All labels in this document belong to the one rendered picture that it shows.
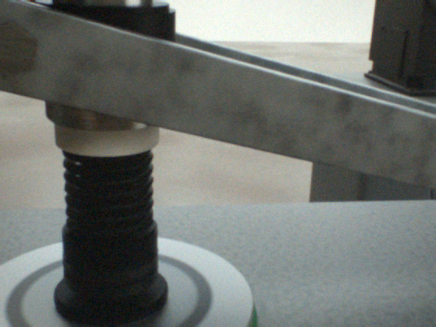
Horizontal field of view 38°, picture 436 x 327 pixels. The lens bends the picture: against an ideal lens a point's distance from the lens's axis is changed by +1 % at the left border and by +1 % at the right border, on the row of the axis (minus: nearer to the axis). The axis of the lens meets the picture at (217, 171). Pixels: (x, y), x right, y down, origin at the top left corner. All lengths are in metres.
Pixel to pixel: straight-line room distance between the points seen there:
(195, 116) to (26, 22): 0.11
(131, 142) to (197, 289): 0.14
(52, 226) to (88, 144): 0.28
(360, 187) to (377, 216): 0.67
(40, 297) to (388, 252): 0.33
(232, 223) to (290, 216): 0.07
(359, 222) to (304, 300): 0.19
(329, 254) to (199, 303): 0.19
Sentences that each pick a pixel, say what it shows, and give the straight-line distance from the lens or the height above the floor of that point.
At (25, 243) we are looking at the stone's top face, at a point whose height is 0.87.
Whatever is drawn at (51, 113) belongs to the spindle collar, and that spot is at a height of 1.04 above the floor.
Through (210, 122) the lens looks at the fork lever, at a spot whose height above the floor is 1.04.
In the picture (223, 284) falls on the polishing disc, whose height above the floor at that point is 0.89.
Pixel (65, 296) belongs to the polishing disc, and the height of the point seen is 0.90.
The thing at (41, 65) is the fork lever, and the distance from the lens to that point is 0.36.
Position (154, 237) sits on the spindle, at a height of 0.95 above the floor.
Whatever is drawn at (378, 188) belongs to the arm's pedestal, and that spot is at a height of 0.67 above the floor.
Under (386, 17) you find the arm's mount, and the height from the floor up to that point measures 1.01.
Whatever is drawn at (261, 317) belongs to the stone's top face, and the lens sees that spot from 0.51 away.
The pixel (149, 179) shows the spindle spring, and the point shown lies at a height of 0.99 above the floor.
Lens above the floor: 1.14
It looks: 19 degrees down
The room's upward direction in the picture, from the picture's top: 2 degrees clockwise
